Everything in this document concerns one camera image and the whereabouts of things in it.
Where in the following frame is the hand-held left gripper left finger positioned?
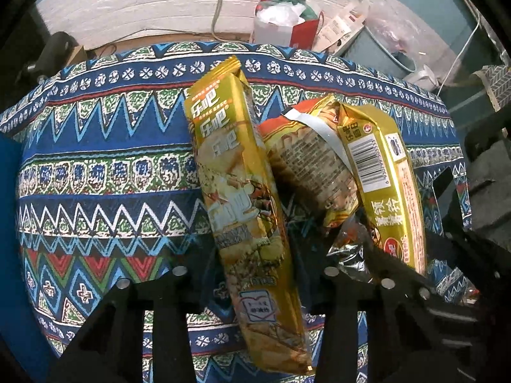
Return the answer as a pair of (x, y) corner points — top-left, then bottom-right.
(48, 267), (225, 383)

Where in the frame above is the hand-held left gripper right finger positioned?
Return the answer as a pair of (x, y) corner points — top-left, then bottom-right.
(295, 267), (438, 383)

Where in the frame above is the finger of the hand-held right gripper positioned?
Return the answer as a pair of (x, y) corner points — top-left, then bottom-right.
(429, 167), (474, 237)
(365, 233), (508, 302)

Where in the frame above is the wide gold snack packet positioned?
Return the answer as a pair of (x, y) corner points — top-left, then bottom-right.
(327, 101), (429, 284)

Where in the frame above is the long gold snack packet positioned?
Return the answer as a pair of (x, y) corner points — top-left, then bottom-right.
(184, 55), (314, 376)

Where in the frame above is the orange snack packet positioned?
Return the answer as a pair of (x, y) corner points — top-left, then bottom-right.
(257, 94), (361, 229)

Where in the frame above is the yellow grey patterned cloth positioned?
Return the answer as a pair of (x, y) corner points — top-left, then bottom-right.
(473, 64), (511, 112)

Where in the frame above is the patterned blue blanket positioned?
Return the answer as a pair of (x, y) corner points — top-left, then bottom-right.
(0, 42), (474, 368)

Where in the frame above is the light blue trash bin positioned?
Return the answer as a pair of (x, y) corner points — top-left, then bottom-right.
(343, 20), (420, 82)

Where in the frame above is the printed paper bag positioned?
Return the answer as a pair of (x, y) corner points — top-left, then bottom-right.
(317, 0), (370, 54)

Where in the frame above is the red and white bag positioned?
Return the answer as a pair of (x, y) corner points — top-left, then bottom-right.
(253, 0), (325, 49)

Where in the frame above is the thin white cable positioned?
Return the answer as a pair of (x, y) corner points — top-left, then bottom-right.
(437, 8), (482, 88)

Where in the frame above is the grey power cable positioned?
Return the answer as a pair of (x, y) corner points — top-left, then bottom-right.
(210, 0), (229, 40)

